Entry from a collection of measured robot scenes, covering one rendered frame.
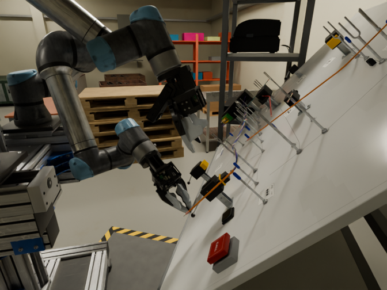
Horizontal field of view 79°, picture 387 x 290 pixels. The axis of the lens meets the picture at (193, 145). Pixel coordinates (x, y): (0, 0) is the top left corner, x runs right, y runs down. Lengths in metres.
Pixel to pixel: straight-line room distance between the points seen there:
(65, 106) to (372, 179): 0.77
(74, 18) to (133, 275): 1.64
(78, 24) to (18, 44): 9.48
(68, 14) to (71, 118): 0.29
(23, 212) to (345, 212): 0.80
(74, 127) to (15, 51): 9.48
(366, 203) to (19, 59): 10.14
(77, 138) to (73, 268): 1.16
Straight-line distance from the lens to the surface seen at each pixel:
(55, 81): 0.85
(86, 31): 0.73
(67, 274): 1.81
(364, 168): 0.44
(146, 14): 0.62
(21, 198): 0.84
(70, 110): 0.82
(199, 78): 6.81
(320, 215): 0.42
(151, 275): 1.93
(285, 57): 1.55
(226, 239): 0.51
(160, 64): 0.60
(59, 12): 0.74
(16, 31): 10.19
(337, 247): 1.09
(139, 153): 0.75
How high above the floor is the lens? 1.47
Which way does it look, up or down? 22 degrees down
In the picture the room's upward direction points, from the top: straight up
